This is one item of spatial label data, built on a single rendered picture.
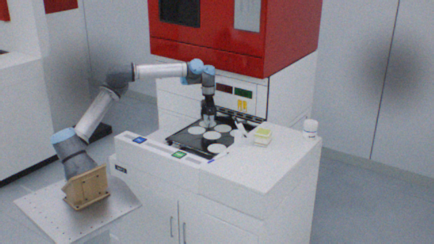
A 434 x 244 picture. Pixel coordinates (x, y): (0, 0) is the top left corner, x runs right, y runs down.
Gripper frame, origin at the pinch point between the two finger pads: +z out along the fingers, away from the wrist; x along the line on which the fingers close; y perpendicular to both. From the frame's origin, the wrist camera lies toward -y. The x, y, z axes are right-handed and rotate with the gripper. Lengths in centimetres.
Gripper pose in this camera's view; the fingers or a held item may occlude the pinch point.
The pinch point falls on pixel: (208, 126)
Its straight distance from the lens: 247.2
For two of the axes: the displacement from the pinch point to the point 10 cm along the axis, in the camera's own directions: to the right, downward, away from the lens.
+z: -0.1, 9.0, 4.3
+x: -9.9, 0.4, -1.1
